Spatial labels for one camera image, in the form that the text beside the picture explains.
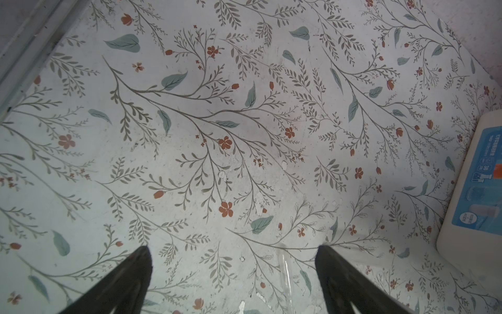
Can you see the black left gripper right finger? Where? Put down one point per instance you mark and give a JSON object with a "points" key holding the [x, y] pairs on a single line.
{"points": [[346, 290]]}

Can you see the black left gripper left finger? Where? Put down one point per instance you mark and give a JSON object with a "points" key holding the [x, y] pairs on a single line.
{"points": [[121, 291]]}

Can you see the white plastic storage bin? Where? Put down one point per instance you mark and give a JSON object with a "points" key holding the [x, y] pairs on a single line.
{"points": [[470, 238]]}

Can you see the clear glass tube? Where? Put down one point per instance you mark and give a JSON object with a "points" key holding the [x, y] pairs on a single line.
{"points": [[286, 277]]}

